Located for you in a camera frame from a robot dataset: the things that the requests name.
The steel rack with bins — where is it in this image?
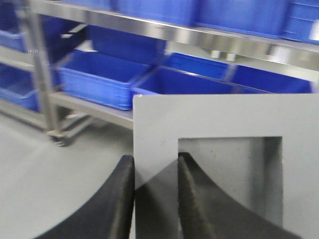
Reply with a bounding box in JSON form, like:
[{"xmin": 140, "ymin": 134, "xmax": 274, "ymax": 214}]
[{"xmin": 0, "ymin": 0, "xmax": 319, "ymax": 146}]

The gray hollow cube base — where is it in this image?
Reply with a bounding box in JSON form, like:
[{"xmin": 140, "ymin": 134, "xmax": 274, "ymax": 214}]
[{"xmin": 133, "ymin": 94, "xmax": 319, "ymax": 239}]

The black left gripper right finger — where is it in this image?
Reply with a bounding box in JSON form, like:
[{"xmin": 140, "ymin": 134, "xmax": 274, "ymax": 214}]
[{"xmin": 177, "ymin": 152, "xmax": 299, "ymax": 239}]

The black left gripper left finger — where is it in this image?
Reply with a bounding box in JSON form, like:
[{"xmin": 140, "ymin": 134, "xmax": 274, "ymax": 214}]
[{"xmin": 37, "ymin": 155, "xmax": 135, "ymax": 239}]

